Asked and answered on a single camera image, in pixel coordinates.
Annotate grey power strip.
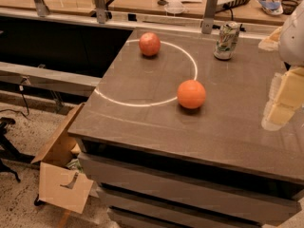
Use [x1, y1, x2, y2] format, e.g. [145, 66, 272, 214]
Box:
[216, 0, 250, 12]

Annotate metal bracket post middle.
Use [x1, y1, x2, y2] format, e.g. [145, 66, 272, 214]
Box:
[94, 0, 107, 24]

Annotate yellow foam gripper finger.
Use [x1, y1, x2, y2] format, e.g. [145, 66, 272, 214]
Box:
[261, 66, 304, 131]

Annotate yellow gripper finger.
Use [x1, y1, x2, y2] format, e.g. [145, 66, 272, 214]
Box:
[258, 27, 282, 51]

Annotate open cardboard box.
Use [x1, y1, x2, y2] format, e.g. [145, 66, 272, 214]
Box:
[31, 104, 93, 214]

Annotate metal bracket post right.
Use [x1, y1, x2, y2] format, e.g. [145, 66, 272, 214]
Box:
[201, 0, 218, 34]

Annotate metal bracket post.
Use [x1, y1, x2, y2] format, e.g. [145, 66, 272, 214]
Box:
[201, 0, 218, 34]
[33, 0, 49, 17]
[94, 0, 107, 24]

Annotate green 7up soda can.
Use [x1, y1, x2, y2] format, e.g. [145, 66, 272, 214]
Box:
[214, 21, 240, 60]

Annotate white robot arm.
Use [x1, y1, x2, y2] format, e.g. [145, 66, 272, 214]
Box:
[258, 1, 304, 131]

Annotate clear plastic cup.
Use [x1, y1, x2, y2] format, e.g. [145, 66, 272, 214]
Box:
[164, 1, 185, 15]

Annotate red apple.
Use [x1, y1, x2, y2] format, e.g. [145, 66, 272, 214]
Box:
[139, 32, 161, 56]

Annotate blue white bowl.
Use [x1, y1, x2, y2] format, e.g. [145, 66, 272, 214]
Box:
[259, 1, 283, 16]

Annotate orange fruit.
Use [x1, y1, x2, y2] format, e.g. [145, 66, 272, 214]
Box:
[177, 80, 206, 109]

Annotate black chair base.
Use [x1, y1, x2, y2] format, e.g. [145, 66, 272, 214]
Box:
[0, 117, 34, 182]

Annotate black mesh cup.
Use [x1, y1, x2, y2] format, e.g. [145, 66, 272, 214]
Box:
[281, 0, 298, 15]

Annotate metal bracket post left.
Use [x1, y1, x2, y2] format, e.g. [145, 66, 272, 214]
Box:
[33, 0, 49, 17]

